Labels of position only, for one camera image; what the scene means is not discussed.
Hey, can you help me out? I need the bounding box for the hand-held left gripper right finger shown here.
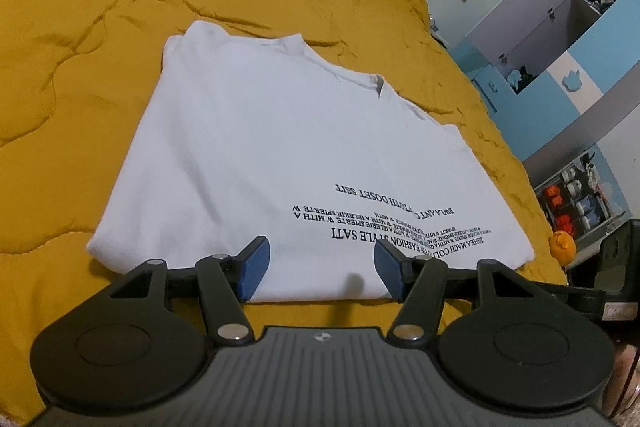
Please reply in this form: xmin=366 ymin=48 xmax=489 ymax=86
xmin=373 ymin=238 xmax=597 ymax=345

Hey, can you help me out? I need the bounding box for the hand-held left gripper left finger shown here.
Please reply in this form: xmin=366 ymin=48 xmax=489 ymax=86
xmin=75 ymin=235 xmax=271 ymax=345

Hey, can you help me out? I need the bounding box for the white printed sweatshirt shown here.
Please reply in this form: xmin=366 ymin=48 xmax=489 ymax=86
xmin=86 ymin=20 xmax=535 ymax=304

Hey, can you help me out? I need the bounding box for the orange plush toy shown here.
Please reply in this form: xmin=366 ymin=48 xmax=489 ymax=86
xmin=549 ymin=230 xmax=577 ymax=266

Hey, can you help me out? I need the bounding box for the toy shelf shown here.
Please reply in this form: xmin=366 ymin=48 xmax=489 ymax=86
xmin=530 ymin=146 xmax=628 ymax=250

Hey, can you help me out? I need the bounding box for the blue white wardrobe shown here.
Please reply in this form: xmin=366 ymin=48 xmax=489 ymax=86
xmin=462 ymin=0 xmax=640 ymax=168

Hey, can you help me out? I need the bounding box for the yellow quilted blanket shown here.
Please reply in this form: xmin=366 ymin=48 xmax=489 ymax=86
xmin=0 ymin=0 xmax=571 ymax=408

